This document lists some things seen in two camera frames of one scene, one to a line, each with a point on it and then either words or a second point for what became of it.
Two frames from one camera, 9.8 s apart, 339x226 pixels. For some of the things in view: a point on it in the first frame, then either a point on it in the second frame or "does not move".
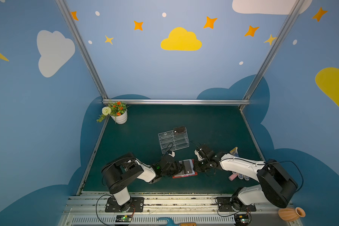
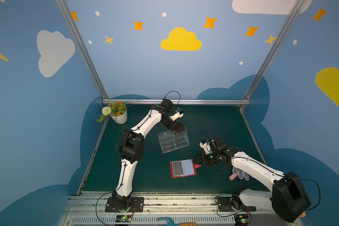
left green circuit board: x=124 y=218 does not move
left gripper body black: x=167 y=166 → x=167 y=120
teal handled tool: x=170 y=221 does not move
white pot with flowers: x=117 y=110 does not move
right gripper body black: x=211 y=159 → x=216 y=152
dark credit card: x=187 y=169 → x=178 y=128
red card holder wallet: x=188 y=170 does not move
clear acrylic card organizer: x=169 y=141 does not move
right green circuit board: x=241 y=219 does not move
